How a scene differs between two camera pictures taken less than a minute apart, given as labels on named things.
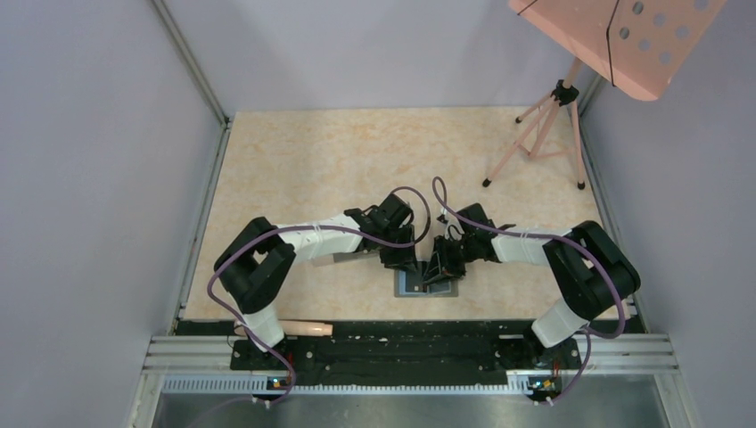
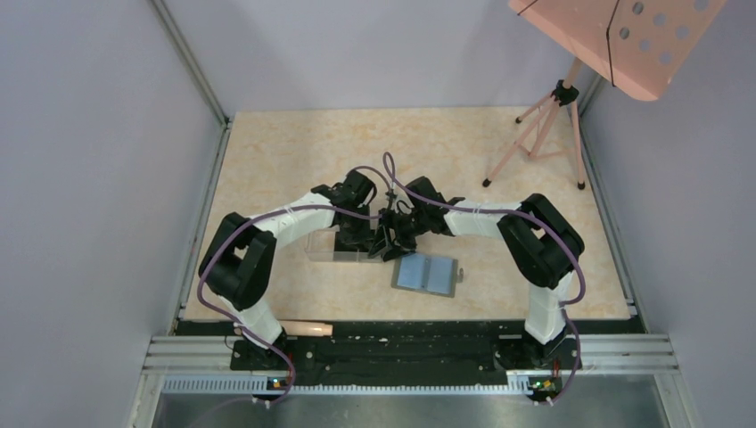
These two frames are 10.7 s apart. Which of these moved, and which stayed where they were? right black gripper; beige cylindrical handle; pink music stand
Moved: right black gripper
Stayed: pink music stand; beige cylindrical handle
